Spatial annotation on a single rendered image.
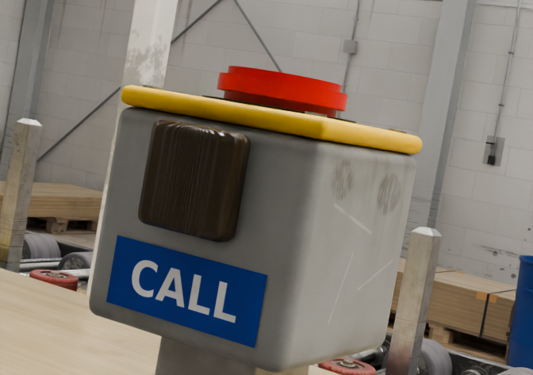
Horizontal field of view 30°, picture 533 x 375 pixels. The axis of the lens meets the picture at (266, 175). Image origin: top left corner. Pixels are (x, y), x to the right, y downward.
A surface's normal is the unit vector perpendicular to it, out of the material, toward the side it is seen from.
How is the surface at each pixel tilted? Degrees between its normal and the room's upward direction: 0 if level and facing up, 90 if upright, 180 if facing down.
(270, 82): 90
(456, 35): 90
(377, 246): 90
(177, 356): 90
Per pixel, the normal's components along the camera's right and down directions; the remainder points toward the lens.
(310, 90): 0.37, 0.11
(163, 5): 0.84, 0.18
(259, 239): -0.51, -0.04
